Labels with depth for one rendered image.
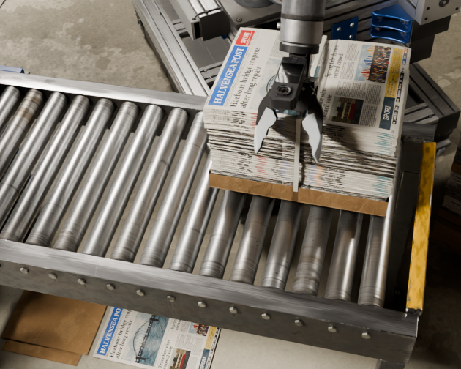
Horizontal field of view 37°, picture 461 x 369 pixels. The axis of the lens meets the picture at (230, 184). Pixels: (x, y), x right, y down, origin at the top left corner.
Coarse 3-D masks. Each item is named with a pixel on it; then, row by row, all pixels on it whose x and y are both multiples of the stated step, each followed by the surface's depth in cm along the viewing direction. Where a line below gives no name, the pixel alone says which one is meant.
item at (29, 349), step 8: (8, 344) 219; (16, 344) 219; (24, 344) 219; (32, 344) 219; (16, 352) 217; (24, 352) 217; (32, 352) 217; (40, 352) 217; (48, 352) 217; (56, 352) 216; (64, 352) 216; (72, 352) 216; (56, 360) 215; (64, 360) 214; (72, 360) 214
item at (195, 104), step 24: (0, 72) 181; (0, 96) 182; (24, 96) 179; (48, 96) 177; (72, 96) 175; (96, 96) 173; (120, 96) 172; (144, 96) 171; (168, 96) 171; (192, 96) 170; (192, 120) 171; (408, 144) 159; (408, 168) 165
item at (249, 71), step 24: (240, 48) 144; (264, 48) 144; (240, 72) 138; (264, 72) 138; (216, 96) 133; (240, 96) 133; (264, 96) 133; (216, 120) 133; (240, 120) 131; (216, 144) 138; (240, 144) 136; (264, 144) 134; (216, 168) 143; (240, 168) 141; (264, 168) 139
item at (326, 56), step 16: (320, 64) 140; (320, 80) 136; (320, 96) 132; (288, 112) 129; (304, 112) 129; (288, 128) 130; (288, 144) 133; (304, 144) 132; (288, 160) 136; (304, 160) 134; (288, 176) 140; (304, 176) 138
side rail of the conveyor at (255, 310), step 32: (0, 256) 144; (32, 256) 143; (64, 256) 143; (96, 256) 142; (32, 288) 151; (64, 288) 147; (96, 288) 143; (128, 288) 139; (160, 288) 136; (192, 288) 136; (224, 288) 135; (256, 288) 135; (192, 320) 143; (224, 320) 140; (256, 320) 136; (288, 320) 133; (320, 320) 130; (352, 320) 129; (384, 320) 129; (416, 320) 128; (352, 352) 137; (384, 352) 134
